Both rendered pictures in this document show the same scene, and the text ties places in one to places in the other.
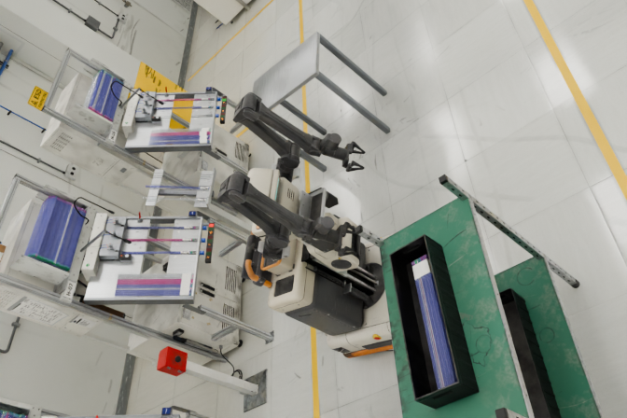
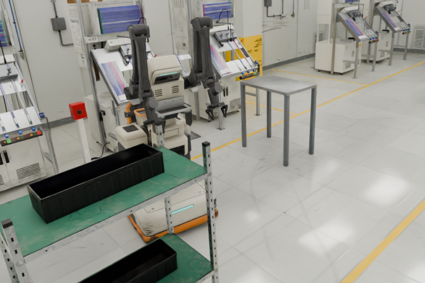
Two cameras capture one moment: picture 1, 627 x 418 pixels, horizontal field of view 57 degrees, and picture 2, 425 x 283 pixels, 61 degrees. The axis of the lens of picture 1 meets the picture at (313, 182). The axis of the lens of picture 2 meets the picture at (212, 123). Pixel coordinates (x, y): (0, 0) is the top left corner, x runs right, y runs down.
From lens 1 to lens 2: 1.07 m
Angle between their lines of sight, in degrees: 17
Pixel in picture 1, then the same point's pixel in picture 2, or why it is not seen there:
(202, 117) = (237, 66)
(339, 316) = not seen: hidden behind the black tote
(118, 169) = (183, 42)
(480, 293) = (128, 200)
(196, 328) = (109, 120)
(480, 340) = (90, 212)
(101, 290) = (100, 56)
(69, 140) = (181, 6)
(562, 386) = not seen: outside the picture
